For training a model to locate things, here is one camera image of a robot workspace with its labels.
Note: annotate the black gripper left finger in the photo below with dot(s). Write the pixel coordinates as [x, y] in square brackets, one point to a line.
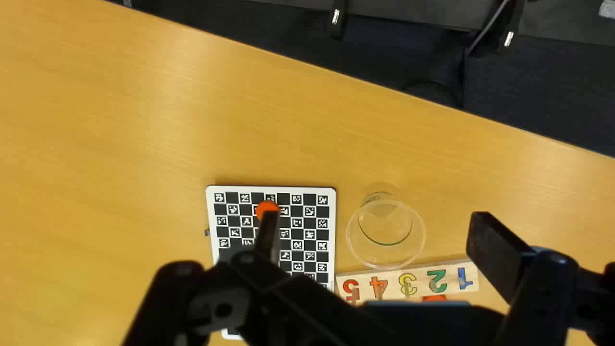
[269, 236]

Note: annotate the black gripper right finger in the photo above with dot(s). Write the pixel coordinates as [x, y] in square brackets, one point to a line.
[507, 259]

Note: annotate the clear plastic cup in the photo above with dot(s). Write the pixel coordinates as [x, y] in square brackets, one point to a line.
[386, 230]

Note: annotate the wooden number peg board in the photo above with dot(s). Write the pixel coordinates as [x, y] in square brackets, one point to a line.
[417, 282]

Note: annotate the black office chair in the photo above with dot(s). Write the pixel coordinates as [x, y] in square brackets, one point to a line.
[545, 65]

